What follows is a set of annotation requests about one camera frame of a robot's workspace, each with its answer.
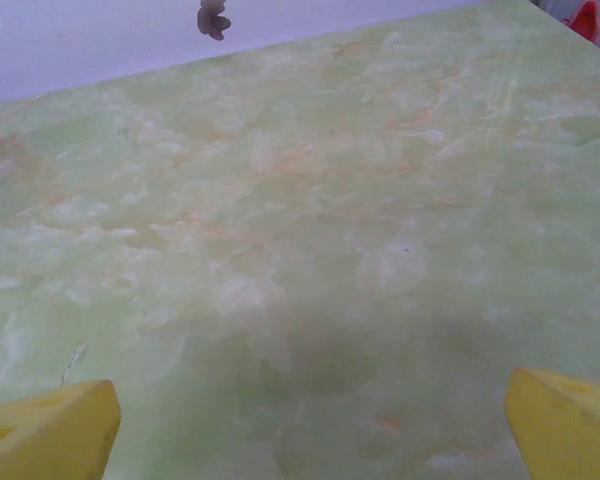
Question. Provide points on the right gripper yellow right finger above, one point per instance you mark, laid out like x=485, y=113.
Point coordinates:
x=570, y=435

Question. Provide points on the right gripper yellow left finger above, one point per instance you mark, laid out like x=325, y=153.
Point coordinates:
x=50, y=435

